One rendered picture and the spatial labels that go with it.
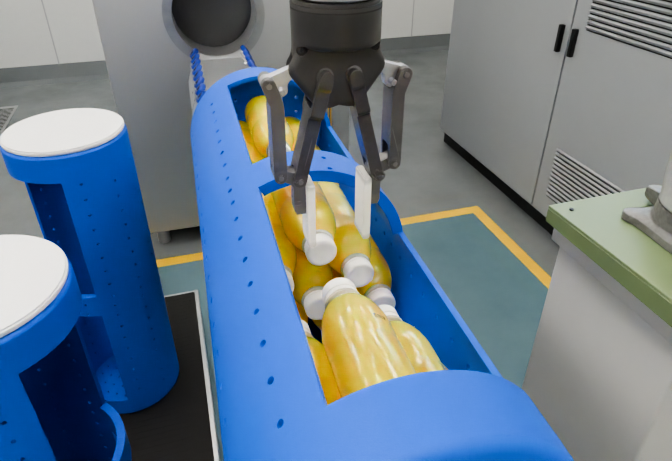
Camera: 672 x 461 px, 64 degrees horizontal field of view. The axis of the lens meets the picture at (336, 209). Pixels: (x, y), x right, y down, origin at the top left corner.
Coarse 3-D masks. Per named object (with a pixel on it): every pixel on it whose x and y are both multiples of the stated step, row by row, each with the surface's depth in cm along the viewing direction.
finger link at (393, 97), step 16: (400, 80) 47; (384, 96) 49; (400, 96) 48; (384, 112) 50; (400, 112) 48; (384, 128) 51; (400, 128) 49; (384, 144) 52; (400, 144) 50; (400, 160) 51
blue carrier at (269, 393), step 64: (192, 128) 104; (320, 128) 116; (256, 192) 66; (256, 256) 57; (384, 256) 83; (256, 320) 50; (448, 320) 64; (256, 384) 45; (320, 384) 41; (384, 384) 39; (448, 384) 39; (512, 384) 43; (256, 448) 41; (320, 448) 37; (384, 448) 35; (448, 448) 35; (512, 448) 36
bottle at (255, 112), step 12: (264, 96) 103; (252, 108) 100; (264, 108) 98; (252, 120) 97; (264, 120) 93; (252, 132) 95; (264, 132) 91; (288, 132) 92; (264, 144) 91; (288, 144) 91; (264, 156) 93
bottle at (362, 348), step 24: (336, 312) 52; (360, 312) 51; (336, 336) 50; (360, 336) 49; (384, 336) 49; (336, 360) 49; (360, 360) 47; (384, 360) 46; (408, 360) 48; (336, 384) 49; (360, 384) 45
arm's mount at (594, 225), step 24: (624, 192) 103; (552, 216) 99; (576, 216) 96; (600, 216) 96; (576, 240) 93; (600, 240) 89; (624, 240) 89; (648, 240) 89; (600, 264) 89; (624, 264) 83; (648, 264) 83; (648, 288) 80
